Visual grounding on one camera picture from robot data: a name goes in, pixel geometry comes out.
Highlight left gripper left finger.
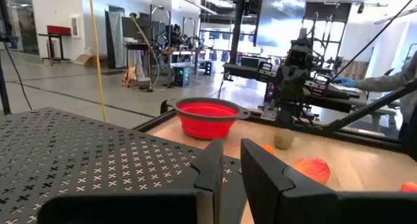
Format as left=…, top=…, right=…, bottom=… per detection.
left=36, top=138, right=225, bottom=224

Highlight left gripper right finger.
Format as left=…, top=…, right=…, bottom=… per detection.
left=240, top=138, right=417, bottom=224

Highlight small orange mandarin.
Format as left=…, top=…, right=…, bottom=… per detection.
left=259, top=143, right=276, bottom=155

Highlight red collapsible bowl grey rim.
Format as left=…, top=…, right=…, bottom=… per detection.
left=165, top=97, right=252, bottom=141

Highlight orange red bell pepper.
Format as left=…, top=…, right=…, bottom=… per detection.
left=291, top=156, right=332, bottom=186

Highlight round green-brown kiwi fruit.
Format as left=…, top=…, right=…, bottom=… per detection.
left=273, top=128, right=295, bottom=150

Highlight computer tower green lights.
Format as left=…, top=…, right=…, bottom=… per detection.
left=171, top=66, right=192, bottom=88

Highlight black workbench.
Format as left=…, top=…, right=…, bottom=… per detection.
left=222, top=61, right=369, bottom=116

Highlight person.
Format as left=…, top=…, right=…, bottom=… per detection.
left=126, top=49, right=151, bottom=83
left=356, top=49, right=417, bottom=143

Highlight black perforated metal shelf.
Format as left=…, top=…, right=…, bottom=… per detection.
left=0, top=107, right=248, bottom=224

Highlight person's hand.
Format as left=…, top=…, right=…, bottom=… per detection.
left=332, top=76, right=358, bottom=89

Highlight background desk with monitors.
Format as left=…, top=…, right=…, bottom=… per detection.
left=121, top=12, right=196, bottom=88

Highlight cardboard box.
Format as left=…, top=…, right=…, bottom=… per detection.
left=74, top=53, right=100, bottom=68

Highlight red-topped black cart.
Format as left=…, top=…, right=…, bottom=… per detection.
left=38, top=24, right=72, bottom=63

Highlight black table frame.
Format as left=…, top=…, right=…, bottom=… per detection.
left=134, top=98, right=417, bottom=153

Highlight black diagonal frame strut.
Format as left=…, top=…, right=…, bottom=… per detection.
left=324, top=77, right=417, bottom=132

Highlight yellow hanging cable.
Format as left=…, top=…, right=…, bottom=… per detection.
left=129, top=12, right=161, bottom=92
left=88, top=0, right=108, bottom=122

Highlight black hanging cable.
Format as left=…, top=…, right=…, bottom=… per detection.
left=0, top=38, right=39, bottom=114

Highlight thin black cable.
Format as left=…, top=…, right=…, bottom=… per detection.
left=331, top=0, right=417, bottom=83

